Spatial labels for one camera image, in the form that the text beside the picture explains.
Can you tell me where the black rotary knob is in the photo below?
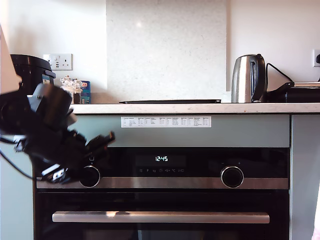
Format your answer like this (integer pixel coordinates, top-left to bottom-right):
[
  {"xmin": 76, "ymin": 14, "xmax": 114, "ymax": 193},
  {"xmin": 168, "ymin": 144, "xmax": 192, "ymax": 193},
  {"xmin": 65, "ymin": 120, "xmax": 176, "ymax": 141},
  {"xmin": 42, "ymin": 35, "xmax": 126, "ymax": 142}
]
[
  {"xmin": 79, "ymin": 164, "xmax": 101, "ymax": 188},
  {"xmin": 220, "ymin": 166, "xmax": 245, "ymax": 189}
]

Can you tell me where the black built-in oven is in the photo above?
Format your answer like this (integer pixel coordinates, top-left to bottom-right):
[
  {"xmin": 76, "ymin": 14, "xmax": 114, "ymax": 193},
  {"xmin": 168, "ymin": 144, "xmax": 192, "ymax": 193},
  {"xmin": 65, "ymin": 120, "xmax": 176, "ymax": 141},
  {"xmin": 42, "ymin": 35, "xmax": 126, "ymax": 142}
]
[{"xmin": 33, "ymin": 147, "xmax": 291, "ymax": 240}]

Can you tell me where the black rotary knob under plus minus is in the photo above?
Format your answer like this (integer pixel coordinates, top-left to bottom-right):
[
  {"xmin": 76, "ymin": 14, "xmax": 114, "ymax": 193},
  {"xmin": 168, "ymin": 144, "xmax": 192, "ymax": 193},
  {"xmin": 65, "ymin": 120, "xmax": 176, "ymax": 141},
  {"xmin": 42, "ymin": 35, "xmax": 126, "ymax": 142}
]
[{"xmin": 220, "ymin": 166, "xmax": 245, "ymax": 189}]

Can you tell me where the blue salt box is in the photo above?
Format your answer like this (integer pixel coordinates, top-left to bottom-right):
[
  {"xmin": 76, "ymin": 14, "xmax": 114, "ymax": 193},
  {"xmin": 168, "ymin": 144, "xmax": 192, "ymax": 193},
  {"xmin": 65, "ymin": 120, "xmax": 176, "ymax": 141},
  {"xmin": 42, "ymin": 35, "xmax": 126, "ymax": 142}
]
[{"xmin": 79, "ymin": 79, "xmax": 92, "ymax": 105}]

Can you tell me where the clear pepper grinder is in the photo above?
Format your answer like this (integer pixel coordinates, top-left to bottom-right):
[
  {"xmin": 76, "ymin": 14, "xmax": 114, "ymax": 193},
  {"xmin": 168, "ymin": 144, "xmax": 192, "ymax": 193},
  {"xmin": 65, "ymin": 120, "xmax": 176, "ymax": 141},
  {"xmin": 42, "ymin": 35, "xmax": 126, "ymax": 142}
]
[{"xmin": 72, "ymin": 78, "xmax": 83, "ymax": 105}]

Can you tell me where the white printed table sticker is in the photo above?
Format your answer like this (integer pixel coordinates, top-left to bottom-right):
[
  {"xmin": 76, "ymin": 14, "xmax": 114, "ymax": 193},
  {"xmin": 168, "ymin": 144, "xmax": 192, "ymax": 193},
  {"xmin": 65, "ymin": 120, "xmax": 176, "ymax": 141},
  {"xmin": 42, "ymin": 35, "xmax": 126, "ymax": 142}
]
[{"xmin": 120, "ymin": 116, "xmax": 212, "ymax": 129}]

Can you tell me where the clear salt grinder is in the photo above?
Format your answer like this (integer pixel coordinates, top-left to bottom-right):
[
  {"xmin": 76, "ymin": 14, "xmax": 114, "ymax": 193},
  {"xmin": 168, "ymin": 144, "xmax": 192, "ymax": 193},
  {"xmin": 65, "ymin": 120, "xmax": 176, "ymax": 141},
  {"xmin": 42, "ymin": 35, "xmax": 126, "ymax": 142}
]
[{"xmin": 59, "ymin": 75, "xmax": 75, "ymax": 105}]

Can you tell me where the grey-green cabinet door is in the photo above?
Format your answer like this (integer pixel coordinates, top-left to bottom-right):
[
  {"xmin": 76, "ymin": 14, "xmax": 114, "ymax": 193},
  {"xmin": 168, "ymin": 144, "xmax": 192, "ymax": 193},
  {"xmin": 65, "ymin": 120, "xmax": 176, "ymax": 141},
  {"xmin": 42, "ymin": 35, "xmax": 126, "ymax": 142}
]
[
  {"xmin": 0, "ymin": 147, "xmax": 34, "ymax": 240},
  {"xmin": 291, "ymin": 114, "xmax": 320, "ymax": 240}
]

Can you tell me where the grey-green cabinet filler panel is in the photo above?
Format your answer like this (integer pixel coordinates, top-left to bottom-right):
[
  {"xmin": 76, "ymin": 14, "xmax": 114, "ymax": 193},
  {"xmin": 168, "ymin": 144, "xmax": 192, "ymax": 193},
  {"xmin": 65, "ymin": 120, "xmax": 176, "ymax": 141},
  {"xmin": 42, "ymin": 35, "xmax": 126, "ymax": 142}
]
[{"xmin": 72, "ymin": 114, "xmax": 291, "ymax": 149}]

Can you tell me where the black rice cooker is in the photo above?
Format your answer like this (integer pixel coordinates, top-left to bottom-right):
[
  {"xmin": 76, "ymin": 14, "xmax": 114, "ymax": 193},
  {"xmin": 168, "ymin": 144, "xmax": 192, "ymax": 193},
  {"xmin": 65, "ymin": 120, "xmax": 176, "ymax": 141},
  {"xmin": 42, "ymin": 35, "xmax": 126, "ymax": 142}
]
[{"xmin": 10, "ymin": 54, "xmax": 56, "ymax": 97}]

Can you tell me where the speckled stone splashback panel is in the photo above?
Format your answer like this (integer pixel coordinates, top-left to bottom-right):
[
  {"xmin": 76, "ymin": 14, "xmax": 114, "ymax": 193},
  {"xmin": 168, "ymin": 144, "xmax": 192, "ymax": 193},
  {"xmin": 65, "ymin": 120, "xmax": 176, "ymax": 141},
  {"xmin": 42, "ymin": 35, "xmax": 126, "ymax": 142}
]
[{"xmin": 106, "ymin": 0, "xmax": 228, "ymax": 104}]

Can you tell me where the stainless steel kettle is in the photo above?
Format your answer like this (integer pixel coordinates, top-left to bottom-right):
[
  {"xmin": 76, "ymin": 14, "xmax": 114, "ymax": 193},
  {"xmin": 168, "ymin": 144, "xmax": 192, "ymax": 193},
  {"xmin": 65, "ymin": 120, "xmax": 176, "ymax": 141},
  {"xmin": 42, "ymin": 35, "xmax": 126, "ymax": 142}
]
[{"xmin": 230, "ymin": 53, "xmax": 267, "ymax": 104}]

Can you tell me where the black contact grill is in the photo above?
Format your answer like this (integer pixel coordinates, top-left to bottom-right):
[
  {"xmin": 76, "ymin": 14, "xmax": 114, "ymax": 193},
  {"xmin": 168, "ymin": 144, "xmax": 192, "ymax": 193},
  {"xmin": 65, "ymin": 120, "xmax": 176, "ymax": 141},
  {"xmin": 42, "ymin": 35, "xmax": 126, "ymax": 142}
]
[{"xmin": 266, "ymin": 81, "xmax": 320, "ymax": 103}]

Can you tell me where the cream hanging towel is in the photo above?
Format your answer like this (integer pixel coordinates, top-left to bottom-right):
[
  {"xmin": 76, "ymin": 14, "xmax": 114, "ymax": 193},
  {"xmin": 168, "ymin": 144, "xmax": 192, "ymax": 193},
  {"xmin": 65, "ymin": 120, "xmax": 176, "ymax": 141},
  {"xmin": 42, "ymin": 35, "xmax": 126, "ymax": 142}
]
[{"xmin": 310, "ymin": 172, "xmax": 320, "ymax": 240}]

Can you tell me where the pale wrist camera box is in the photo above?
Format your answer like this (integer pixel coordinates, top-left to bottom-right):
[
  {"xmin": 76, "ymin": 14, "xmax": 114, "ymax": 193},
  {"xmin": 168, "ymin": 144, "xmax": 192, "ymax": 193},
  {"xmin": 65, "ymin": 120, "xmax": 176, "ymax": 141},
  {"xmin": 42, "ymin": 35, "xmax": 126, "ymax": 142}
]
[{"xmin": 65, "ymin": 109, "xmax": 79, "ymax": 127}]

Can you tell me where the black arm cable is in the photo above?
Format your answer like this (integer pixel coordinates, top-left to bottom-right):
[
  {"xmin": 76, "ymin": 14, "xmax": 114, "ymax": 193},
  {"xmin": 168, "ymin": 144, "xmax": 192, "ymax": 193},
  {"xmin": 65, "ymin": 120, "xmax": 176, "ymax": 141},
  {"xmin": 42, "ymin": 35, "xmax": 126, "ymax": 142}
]
[{"xmin": 0, "ymin": 134, "xmax": 35, "ymax": 180}]

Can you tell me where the white double wall socket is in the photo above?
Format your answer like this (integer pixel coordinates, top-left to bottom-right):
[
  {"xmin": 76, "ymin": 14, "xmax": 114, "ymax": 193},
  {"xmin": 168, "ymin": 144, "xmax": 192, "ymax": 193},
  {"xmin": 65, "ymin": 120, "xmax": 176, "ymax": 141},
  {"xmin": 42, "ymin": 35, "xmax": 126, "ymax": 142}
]
[{"xmin": 43, "ymin": 53, "xmax": 74, "ymax": 72}]

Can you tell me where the steel oven door handle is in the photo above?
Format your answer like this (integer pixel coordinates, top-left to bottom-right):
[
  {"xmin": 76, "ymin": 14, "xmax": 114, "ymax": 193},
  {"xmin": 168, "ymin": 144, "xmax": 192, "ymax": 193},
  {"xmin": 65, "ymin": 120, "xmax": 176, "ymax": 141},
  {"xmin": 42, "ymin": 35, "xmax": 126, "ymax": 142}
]
[{"xmin": 51, "ymin": 211, "xmax": 271, "ymax": 224}]

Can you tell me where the black kettle cable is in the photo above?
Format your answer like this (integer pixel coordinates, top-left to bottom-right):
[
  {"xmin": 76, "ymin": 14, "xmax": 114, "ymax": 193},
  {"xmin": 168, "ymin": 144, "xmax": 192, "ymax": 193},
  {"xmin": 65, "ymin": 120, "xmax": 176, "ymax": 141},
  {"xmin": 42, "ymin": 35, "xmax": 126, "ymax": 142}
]
[{"xmin": 264, "ymin": 62, "xmax": 295, "ymax": 94}]

